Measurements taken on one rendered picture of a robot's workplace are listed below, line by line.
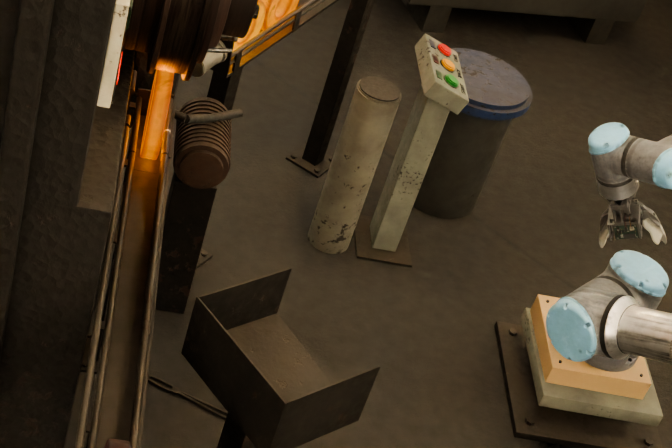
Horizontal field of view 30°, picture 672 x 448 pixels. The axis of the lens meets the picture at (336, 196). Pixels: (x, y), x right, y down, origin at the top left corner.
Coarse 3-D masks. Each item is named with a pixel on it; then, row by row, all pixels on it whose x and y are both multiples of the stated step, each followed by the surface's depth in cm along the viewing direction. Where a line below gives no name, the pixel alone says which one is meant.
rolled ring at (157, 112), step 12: (156, 72) 243; (168, 72) 241; (156, 84) 238; (168, 84) 238; (156, 96) 237; (168, 96) 237; (156, 108) 236; (168, 108) 237; (156, 120) 237; (144, 132) 249; (156, 132) 237; (144, 144) 239; (156, 144) 239; (144, 156) 243; (156, 156) 242
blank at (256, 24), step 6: (258, 0) 286; (264, 6) 291; (264, 12) 292; (258, 18) 291; (264, 18) 294; (252, 24) 291; (258, 24) 293; (252, 30) 292; (258, 30) 295; (246, 36) 292; (252, 36) 293; (234, 42) 287; (240, 42) 290; (234, 48) 288
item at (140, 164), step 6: (144, 120) 258; (132, 126) 255; (138, 132) 254; (138, 138) 253; (138, 144) 251; (138, 150) 250; (138, 156) 248; (138, 162) 247; (144, 162) 247; (150, 162) 248; (156, 162) 248; (138, 168) 245; (144, 168) 246; (150, 168) 246; (156, 168) 247
